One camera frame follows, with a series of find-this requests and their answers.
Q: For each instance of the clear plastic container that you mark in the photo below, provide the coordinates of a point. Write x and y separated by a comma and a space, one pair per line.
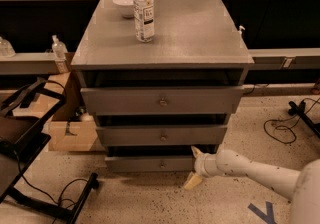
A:
6, 49

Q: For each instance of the clear pump bottle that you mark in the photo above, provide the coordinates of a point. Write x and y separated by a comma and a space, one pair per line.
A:
58, 47

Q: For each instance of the clear plastic water bottle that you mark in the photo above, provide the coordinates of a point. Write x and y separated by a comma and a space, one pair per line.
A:
144, 19

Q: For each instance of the cardboard box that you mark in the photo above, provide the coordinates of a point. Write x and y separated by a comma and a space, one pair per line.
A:
71, 128

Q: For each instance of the grey top drawer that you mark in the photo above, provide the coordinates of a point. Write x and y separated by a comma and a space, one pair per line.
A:
161, 101

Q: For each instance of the white wrapped gripper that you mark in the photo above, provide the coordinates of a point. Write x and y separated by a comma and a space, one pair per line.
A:
201, 166

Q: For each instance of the grey drawer cabinet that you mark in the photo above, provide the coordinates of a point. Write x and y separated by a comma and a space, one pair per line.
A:
196, 44

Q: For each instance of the brown shoe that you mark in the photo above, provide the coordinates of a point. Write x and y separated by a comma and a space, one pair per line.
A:
316, 88

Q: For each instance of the grey drawer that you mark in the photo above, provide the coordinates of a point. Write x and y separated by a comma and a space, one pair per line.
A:
161, 135
161, 101
183, 163

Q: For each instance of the white ceramic bowl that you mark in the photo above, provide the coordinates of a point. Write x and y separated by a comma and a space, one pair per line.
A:
125, 7

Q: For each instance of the black stand leg right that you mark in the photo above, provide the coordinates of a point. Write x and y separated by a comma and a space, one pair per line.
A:
299, 109

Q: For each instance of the grey bottom drawer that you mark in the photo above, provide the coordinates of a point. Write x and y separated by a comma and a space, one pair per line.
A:
183, 163

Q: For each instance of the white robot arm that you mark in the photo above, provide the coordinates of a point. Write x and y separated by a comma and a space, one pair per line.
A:
301, 188

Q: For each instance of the grey middle drawer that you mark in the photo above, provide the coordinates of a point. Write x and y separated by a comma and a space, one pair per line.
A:
161, 135

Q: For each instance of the black cart frame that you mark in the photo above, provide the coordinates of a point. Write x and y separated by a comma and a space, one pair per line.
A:
21, 141

